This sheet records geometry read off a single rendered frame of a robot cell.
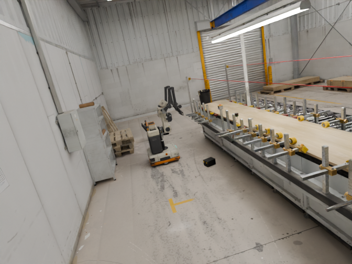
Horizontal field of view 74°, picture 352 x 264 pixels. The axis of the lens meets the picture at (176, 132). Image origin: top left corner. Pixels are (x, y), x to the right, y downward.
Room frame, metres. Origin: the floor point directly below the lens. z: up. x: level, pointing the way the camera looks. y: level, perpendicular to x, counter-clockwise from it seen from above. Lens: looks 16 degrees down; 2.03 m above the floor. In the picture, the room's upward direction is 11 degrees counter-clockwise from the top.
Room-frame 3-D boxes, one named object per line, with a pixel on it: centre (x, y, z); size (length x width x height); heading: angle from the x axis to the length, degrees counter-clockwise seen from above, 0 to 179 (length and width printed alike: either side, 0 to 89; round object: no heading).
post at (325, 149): (1.78, -1.20, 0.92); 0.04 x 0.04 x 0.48; 9
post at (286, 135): (2.27, -1.13, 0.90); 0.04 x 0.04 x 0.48; 9
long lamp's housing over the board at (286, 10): (3.57, -1.26, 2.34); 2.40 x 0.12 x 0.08; 9
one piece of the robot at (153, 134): (5.02, 0.48, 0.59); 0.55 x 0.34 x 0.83; 9
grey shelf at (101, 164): (4.87, 1.71, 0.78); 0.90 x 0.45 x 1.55; 9
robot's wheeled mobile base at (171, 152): (5.04, 0.39, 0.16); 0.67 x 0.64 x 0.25; 99
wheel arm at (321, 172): (1.73, -1.19, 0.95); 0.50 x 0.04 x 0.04; 99
